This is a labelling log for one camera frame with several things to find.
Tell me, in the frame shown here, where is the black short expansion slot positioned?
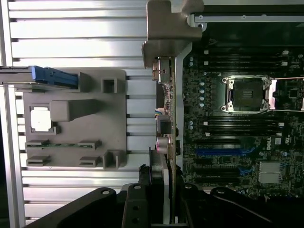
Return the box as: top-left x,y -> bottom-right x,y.
195,158 -> 216,165

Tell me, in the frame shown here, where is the silver CPU chip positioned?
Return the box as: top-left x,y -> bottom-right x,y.
30,106 -> 52,133

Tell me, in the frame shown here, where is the metal socket cover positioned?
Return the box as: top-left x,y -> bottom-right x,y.
269,77 -> 304,112

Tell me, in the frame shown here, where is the silver chipset heatsink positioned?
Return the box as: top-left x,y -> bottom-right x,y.
258,161 -> 283,184

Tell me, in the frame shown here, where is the blue expansion slot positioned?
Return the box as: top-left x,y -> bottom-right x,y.
195,148 -> 255,158

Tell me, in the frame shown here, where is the green RAM stick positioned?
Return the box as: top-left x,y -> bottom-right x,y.
25,142 -> 102,149

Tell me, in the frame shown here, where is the hard disk in blue caddy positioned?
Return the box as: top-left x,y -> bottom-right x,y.
0,66 -> 79,91

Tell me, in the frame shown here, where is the green motherboard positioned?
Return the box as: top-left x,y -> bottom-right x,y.
182,44 -> 304,199

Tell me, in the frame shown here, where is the CPU socket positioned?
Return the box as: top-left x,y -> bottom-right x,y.
221,75 -> 273,113

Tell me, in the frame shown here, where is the black long expansion slot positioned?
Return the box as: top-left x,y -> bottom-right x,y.
194,138 -> 241,146
194,176 -> 240,183
194,167 -> 240,174

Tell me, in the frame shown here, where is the grey plastic parts rack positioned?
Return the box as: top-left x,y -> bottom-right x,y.
22,68 -> 128,170

